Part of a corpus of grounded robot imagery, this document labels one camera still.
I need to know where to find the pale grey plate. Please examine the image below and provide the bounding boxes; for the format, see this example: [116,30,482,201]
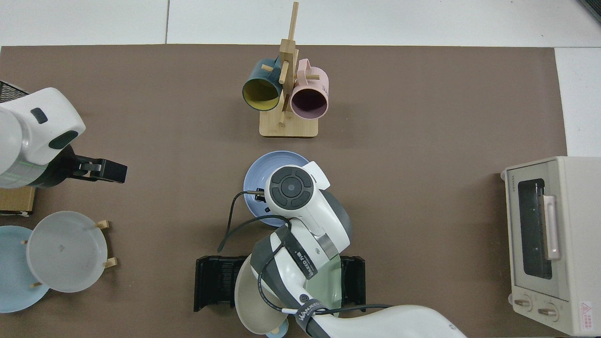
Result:
[26,211,108,293]

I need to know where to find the wooden plate stand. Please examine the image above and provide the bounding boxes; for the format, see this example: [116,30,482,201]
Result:
[20,219,118,288]

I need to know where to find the black dish rack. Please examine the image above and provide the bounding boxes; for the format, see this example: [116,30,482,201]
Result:
[194,255,366,313]

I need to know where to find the beige plate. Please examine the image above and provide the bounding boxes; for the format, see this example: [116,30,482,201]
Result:
[234,263,289,335]

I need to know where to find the green plate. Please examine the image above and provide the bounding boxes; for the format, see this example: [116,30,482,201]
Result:
[308,253,342,310]

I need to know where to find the light blue plate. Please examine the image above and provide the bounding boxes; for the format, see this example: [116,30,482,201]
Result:
[0,225,50,314]

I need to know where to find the wooden cup stand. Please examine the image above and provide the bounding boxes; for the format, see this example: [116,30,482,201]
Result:
[259,1,320,138]

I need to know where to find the brown table cloth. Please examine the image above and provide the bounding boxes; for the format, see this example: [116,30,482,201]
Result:
[0,45,569,338]

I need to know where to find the pink cup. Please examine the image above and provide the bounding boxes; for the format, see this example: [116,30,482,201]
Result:
[290,58,329,120]

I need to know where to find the dark teal cup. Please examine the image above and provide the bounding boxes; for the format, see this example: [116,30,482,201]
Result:
[242,57,284,112]

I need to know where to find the small blue round thing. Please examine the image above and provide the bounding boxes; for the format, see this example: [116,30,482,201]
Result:
[265,319,289,338]

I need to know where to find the pale toaster oven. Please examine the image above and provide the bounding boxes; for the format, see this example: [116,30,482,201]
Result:
[500,156,601,337]

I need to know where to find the dark equipment corner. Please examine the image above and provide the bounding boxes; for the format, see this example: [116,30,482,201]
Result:
[577,0,601,25]

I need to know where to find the wire basket with wooden floor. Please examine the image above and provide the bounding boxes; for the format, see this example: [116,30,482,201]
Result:
[0,81,38,217]

